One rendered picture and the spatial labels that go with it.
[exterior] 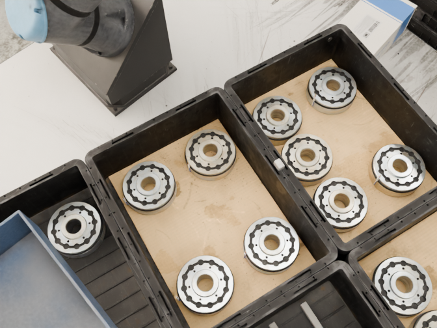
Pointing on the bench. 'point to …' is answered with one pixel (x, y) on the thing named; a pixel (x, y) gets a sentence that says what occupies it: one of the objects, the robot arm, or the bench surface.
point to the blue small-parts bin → (41, 282)
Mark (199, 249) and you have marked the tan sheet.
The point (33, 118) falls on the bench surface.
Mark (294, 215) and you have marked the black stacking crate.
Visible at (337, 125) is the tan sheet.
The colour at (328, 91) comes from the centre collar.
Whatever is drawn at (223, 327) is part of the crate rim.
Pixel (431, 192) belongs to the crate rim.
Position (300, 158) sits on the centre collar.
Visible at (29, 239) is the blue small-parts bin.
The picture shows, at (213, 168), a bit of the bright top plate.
